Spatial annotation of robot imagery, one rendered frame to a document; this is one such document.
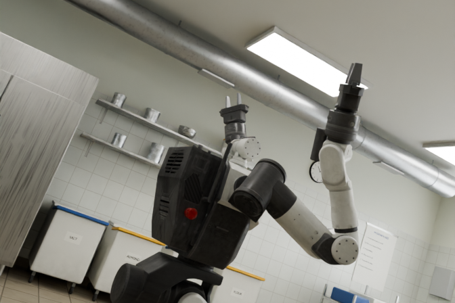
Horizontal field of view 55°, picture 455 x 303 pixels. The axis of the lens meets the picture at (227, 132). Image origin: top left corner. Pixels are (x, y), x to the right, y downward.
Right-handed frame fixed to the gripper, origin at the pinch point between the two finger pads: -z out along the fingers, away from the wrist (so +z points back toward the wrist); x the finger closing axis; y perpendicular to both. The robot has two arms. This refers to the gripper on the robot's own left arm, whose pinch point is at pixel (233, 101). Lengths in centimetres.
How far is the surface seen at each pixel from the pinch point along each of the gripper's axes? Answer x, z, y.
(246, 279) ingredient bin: -166, 71, -320
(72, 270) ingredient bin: -277, 54, -166
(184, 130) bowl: -207, -104, -263
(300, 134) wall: -117, -120, -421
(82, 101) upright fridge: -231, -102, -125
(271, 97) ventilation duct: -95, -121, -273
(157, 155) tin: -233, -72, -243
